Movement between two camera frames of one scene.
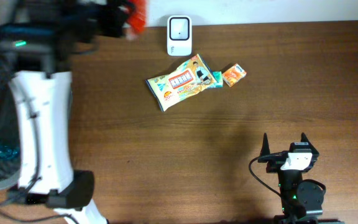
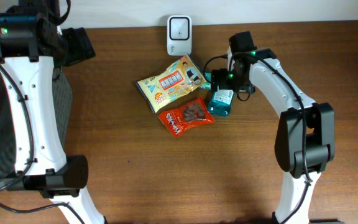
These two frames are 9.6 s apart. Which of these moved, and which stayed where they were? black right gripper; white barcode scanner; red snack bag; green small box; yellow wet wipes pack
Moved: red snack bag; yellow wet wipes pack; green small box; black right gripper
Stayed: white barcode scanner
